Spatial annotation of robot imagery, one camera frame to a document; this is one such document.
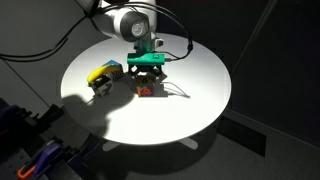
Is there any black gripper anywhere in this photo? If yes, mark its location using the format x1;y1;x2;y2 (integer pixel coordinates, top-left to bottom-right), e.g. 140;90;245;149
128;63;167;82

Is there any orange plushy number cube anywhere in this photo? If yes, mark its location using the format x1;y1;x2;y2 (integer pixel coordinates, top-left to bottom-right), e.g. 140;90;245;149
134;73;156;98

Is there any blue topped patterned cube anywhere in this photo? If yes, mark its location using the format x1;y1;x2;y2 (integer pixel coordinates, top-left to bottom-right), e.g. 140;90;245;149
101;59;127;82

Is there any yellow banana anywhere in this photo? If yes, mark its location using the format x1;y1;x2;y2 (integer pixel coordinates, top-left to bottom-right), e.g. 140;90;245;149
86;65;122;85

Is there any black bar clamp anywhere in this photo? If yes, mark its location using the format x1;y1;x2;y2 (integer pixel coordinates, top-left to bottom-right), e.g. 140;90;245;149
9;103;69;136

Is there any purple clamp orange tip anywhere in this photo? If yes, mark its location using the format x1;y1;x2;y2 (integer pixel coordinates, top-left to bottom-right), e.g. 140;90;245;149
17;142;64;180

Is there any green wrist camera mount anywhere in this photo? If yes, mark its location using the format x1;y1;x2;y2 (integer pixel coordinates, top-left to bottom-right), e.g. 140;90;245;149
126;52;167;66

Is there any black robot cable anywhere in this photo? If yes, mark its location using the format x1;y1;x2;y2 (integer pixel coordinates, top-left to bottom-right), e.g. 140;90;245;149
0;0;195;64

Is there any black wall vent plate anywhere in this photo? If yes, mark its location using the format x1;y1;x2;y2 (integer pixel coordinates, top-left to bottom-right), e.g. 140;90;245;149
216;114;268;158

